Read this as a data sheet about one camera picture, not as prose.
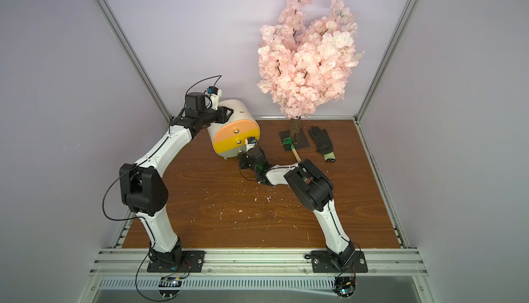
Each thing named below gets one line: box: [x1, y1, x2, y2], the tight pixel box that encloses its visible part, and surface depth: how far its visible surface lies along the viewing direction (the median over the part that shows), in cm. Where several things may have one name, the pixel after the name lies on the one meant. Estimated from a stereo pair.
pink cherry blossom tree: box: [256, 0, 365, 143], surface depth 66 cm
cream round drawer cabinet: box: [207, 99, 262, 159], surface depth 93 cm
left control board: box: [157, 276, 184, 299], surface depth 72 cm
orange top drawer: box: [213, 119, 260, 144], surface depth 88 cm
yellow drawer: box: [212, 127, 261, 155], surface depth 94 cm
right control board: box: [332, 276, 358, 299], surface depth 71 cm
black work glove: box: [308, 126, 337, 163], surface depth 109 cm
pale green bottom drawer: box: [216, 144, 247, 158], surface depth 99 cm
